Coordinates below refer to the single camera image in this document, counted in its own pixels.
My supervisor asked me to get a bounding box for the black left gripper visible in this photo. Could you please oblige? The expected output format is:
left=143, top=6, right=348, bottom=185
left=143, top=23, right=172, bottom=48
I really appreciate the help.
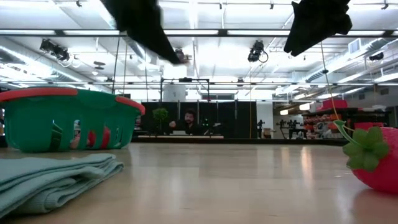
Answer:
left=99, top=0, right=185, bottom=65

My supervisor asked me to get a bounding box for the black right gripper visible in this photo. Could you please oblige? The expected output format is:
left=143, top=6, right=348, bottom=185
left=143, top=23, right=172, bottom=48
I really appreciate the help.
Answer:
left=283, top=0, right=354, bottom=57

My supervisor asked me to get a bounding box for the pinkish red toy fruit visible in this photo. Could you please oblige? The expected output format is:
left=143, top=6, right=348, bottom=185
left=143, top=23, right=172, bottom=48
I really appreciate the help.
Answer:
left=86, top=129, right=96, bottom=147

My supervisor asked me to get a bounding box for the green basket with orange rim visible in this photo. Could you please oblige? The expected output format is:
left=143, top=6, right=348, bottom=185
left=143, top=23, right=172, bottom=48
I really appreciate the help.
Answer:
left=0, top=86, right=146, bottom=154

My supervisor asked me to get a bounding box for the small green background plant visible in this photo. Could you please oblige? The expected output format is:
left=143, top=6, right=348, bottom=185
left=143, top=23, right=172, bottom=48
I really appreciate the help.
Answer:
left=151, top=107, right=169, bottom=135

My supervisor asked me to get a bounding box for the person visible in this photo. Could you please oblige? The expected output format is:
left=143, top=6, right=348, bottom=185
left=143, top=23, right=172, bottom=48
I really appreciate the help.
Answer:
left=169, top=108, right=203, bottom=136

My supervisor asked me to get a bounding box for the shelf with red boxes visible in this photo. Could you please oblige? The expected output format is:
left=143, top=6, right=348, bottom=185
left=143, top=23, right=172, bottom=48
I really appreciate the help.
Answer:
left=301, top=98, right=392, bottom=140

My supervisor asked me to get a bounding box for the black background robot stand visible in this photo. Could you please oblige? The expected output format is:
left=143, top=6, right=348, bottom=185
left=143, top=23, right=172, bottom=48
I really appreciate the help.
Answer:
left=276, top=119, right=304, bottom=140

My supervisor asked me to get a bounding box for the red toy strawberry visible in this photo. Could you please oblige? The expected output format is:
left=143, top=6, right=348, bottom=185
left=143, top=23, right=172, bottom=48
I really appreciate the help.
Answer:
left=334, top=119, right=398, bottom=194

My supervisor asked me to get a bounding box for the folded light blue cloth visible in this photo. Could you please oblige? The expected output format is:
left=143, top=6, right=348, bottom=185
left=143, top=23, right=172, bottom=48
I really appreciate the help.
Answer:
left=0, top=152, right=124, bottom=219

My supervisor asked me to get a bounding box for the black ceiling camera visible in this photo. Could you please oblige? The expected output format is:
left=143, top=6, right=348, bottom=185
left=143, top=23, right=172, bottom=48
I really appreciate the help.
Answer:
left=247, top=39, right=269, bottom=63

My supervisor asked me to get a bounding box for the yellow cord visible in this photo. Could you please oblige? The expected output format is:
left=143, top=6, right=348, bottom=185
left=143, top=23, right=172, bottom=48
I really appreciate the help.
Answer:
left=320, top=42, right=355, bottom=131

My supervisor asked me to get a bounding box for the black overhead frame bar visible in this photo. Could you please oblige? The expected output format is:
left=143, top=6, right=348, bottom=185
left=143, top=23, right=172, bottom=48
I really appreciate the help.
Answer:
left=0, top=29, right=398, bottom=38

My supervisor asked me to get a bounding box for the black partition wall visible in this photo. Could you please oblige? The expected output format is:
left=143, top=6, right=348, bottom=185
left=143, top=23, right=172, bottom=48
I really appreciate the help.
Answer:
left=136, top=100, right=258, bottom=139

